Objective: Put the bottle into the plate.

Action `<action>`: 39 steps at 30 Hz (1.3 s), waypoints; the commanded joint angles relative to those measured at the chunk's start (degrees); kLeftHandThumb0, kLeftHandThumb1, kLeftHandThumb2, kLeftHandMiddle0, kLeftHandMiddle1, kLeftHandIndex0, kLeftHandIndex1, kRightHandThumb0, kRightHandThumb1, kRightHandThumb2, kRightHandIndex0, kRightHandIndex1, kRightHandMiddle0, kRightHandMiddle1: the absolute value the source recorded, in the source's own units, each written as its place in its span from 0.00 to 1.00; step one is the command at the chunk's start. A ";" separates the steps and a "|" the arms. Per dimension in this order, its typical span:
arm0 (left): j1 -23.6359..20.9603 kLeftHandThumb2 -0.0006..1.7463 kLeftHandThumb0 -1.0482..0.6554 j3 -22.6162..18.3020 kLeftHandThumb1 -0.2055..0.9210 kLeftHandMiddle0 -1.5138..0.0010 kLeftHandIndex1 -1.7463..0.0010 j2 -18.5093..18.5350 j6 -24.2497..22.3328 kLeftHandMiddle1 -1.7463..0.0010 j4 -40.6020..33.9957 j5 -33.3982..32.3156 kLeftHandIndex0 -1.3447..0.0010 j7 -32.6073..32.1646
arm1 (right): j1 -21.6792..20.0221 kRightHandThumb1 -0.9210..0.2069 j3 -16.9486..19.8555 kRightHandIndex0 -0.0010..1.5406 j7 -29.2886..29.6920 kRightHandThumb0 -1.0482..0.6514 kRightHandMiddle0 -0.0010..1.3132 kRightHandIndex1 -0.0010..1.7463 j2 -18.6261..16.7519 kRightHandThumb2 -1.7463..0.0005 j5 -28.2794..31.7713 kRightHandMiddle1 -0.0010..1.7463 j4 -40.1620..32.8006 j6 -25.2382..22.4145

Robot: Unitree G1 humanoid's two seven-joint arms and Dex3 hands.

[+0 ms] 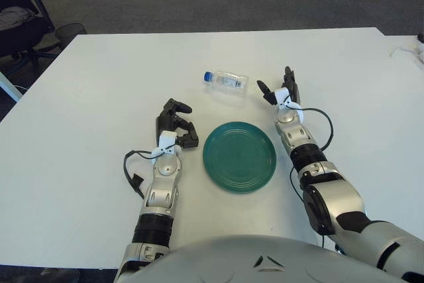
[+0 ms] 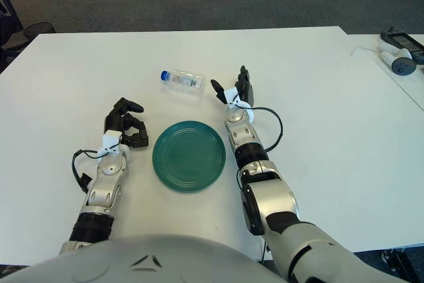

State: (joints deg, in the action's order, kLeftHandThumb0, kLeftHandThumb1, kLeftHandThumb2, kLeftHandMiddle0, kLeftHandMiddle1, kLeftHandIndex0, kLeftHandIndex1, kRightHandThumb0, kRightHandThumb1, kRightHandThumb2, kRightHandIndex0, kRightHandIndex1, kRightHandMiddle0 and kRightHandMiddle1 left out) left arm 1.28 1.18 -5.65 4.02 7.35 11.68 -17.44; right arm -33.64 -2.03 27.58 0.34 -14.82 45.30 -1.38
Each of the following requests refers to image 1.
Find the black office chair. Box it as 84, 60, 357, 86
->
0, 0, 62, 67

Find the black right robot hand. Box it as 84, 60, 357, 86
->
256, 66, 302, 107

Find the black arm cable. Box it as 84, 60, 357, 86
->
123, 150, 160, 199
290, 107, 333, 247

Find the grey cloth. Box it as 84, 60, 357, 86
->
0, 7, 34, 28

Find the white cable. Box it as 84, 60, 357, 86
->
389, 46, 420, 58

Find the clear bottle with blue cap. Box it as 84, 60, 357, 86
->
202, 70, 249, 93

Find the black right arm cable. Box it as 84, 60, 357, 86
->
290, 107, 333, 247

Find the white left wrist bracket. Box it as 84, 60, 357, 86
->
150, 132, 178, 164

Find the green round plate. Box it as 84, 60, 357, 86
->
202, 121, 278, 194

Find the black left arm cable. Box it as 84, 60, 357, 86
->
123, 150, 160, 199

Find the white furniture leg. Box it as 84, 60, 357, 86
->
0, 72, 23, 101

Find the silver robot torso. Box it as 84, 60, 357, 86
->
114, 235, 403, 283

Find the black mesh wastebasket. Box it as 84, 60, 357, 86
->
54, 23, 87, 47

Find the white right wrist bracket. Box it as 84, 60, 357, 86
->
274, 87, 305, 121

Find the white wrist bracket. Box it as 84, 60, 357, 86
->
150, 132, 178, 164
274, 87, 305, 121

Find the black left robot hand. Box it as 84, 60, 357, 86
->
155, 98, 199, 148

